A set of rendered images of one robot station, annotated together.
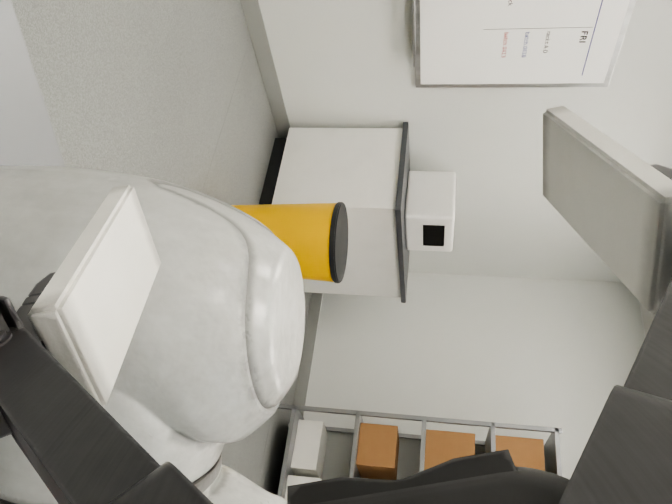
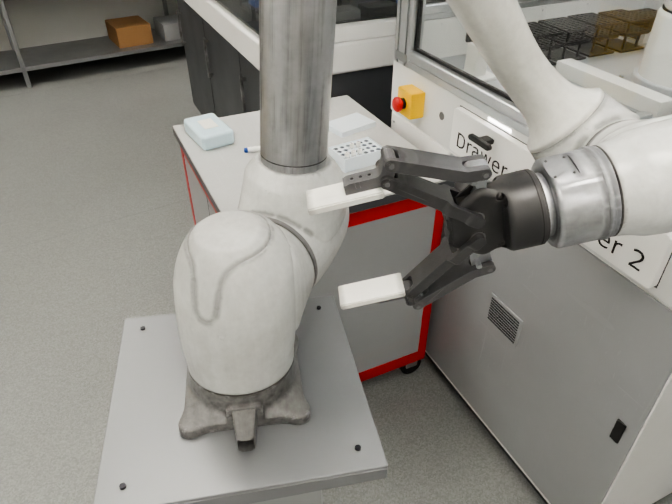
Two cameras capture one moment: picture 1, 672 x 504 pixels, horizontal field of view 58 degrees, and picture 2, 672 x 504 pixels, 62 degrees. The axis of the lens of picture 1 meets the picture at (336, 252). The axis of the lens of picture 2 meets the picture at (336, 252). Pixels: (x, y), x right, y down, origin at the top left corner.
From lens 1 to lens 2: 52 cm
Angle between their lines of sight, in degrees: 64
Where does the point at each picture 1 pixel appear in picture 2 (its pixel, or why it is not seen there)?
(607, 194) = (357, 198)
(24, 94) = (121, 429)
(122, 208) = (355, 301)
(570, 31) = not seen: outside the picture
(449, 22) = not seen: outside the picture
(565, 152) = (329, 206)
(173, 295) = (272, 279)
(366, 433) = not seen: outside the picture
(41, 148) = (127, 402)
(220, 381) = (280, 243)
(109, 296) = (380, 287)
